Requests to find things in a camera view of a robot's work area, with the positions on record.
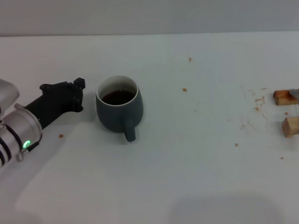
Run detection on stained dark wooden block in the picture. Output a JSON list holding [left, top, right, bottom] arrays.
[[273, 88, 299, 106]]

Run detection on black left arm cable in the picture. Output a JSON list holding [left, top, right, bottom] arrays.
[[21, 140, 41, 154]]

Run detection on dark coffee liquid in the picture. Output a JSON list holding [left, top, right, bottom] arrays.
[[99, 89, 137, 107]]

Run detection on light wooden block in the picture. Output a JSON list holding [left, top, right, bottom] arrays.
[[281, 116, 299, 138]]

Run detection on dark grey ceramic cup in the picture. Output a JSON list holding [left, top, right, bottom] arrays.
[[94, 73, 146, 144]]

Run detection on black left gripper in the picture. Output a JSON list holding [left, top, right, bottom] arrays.
[[22, 77, 88, 131]]

